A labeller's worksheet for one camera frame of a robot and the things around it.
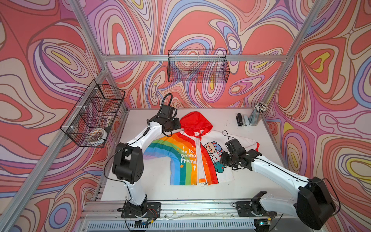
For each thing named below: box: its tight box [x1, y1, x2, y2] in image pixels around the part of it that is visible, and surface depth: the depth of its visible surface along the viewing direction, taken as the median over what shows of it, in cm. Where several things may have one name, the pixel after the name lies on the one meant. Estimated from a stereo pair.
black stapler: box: [235, 113, 243, 127], surface depth 111 cm
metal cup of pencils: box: [248, 101, 269, 127], surface depth 101 cm
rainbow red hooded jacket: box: [142, 111, 260, 186], surface depth 95 cm
